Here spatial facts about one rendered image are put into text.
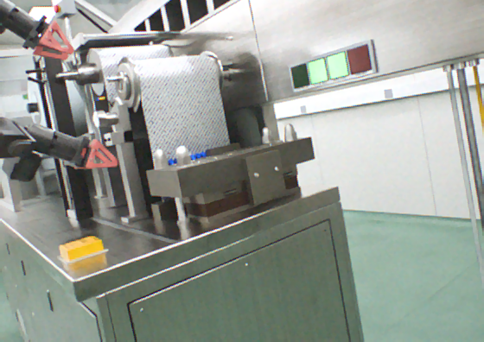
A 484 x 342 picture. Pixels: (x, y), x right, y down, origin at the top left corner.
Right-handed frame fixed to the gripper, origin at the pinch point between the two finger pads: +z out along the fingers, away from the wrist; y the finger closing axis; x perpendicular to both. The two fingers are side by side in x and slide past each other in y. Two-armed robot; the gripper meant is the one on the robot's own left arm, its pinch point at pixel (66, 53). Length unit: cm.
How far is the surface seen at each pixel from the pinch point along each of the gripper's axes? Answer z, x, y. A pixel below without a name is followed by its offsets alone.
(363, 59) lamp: 45, 17, 50
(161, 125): 27.5, -5.1, 6.8
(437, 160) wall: 267, 116, -70
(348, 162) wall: 266, 117, -159
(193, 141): 37.4, -4.0, 6.8
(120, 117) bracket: 19.2, -6.8, -0.4
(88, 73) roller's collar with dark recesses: 9.4, 5.7, -21.3
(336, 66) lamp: 45, 17, 42
